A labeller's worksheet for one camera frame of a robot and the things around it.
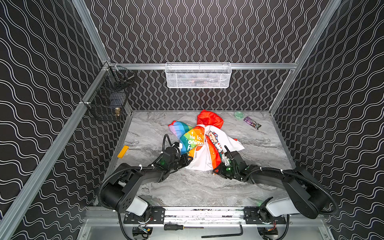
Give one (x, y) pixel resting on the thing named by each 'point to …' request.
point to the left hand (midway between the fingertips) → (198, 159)
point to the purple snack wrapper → (252, 122)
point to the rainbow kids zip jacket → (204, 143)
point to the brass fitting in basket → (117, 111)
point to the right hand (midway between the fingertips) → (214, 171)
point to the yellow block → (123, 151)
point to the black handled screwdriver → (177, 227)
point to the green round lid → (239, 114)
